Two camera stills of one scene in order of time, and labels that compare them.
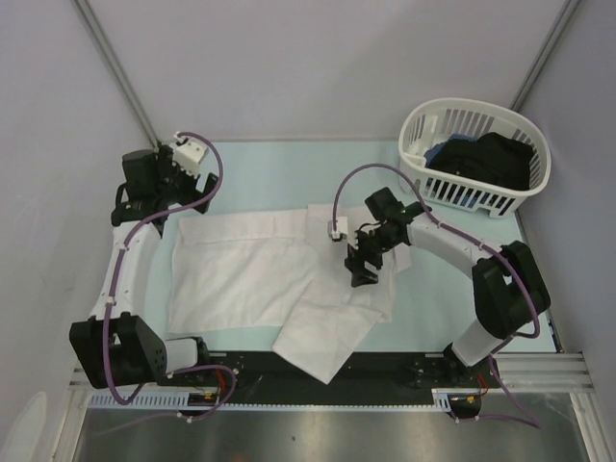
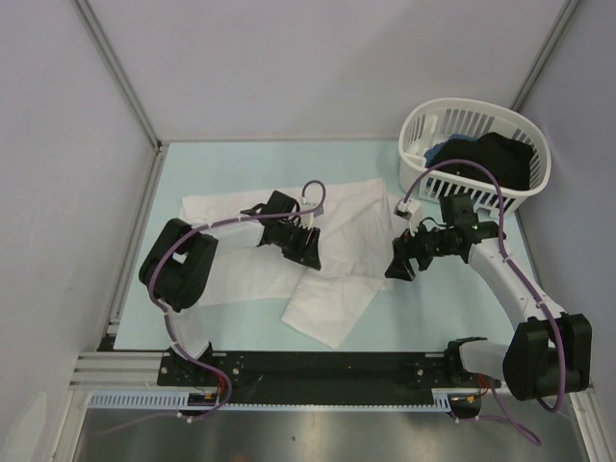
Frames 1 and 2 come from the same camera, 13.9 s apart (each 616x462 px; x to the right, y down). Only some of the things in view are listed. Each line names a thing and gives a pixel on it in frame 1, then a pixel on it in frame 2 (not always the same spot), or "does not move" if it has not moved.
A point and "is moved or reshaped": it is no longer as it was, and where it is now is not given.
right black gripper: (356, 263) -> (407, 246)
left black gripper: (193, 193) -> (306, 254)
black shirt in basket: (492, 157) does not move
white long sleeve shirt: (277, 269) is moved or reshaped
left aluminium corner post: (117, 71) does not move
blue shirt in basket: (427, 158) does not move
